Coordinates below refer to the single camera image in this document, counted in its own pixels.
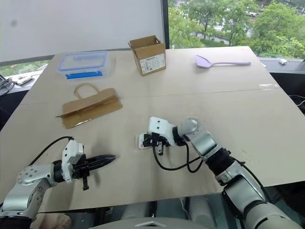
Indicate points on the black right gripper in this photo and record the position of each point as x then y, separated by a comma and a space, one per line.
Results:
158, 142

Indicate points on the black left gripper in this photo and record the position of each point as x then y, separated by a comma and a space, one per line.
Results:
79, 168

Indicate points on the white smartphone with black screen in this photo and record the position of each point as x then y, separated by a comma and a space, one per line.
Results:
140, 139

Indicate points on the clear transparent phone case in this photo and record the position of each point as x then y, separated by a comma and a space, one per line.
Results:
137, 141

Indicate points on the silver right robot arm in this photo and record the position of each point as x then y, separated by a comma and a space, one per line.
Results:
240, 190

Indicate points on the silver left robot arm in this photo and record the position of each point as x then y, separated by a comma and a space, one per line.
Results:
26, 188

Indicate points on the flat brown paper bag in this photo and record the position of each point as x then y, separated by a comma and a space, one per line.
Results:
93, 107

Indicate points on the beige rounded object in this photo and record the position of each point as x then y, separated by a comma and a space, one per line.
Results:
51, 221

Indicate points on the grey robot chest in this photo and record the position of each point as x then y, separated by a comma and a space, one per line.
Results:
150, 224

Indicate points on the open brown cardboard box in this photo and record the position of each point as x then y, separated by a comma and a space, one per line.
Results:
150, 59

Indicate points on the grey rounded shape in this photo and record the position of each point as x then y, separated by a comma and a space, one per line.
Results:
201, 208

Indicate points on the lilac plastic spatula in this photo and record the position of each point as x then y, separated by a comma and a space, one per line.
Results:
202, 62

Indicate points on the clear plastic box blue lid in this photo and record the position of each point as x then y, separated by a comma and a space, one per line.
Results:
82, 63

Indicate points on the black window pillar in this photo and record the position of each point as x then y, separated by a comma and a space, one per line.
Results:
165, 23

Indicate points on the white roller blind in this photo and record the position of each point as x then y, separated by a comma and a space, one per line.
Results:
78, 23

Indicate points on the small white adapter block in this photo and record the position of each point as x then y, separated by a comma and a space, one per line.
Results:
282, 61

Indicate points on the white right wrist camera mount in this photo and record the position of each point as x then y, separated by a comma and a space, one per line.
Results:
159, 126

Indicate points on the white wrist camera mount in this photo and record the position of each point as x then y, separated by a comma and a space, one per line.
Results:
70, 152
159, 126

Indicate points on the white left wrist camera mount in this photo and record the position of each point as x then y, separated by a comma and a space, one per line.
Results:
70, 152

